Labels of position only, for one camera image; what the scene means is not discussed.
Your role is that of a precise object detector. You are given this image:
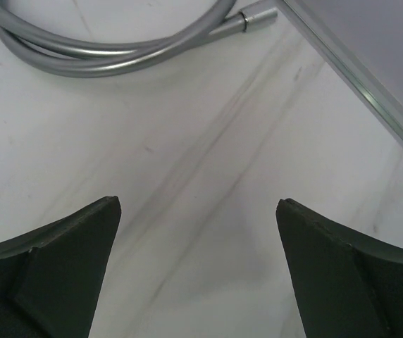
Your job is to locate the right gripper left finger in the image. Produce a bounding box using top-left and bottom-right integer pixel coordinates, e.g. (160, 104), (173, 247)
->
(0, 196), (120, 337)

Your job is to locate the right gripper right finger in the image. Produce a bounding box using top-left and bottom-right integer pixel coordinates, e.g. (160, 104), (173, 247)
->
(276, 199), (403, 337)

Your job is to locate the aluminium side frame rail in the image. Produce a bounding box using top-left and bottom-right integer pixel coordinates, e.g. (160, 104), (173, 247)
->
(279, 1), (403, 145)

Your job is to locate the grey coiled cable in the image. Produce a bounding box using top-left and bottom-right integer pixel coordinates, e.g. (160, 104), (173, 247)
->
(0, 0), (279, 78)

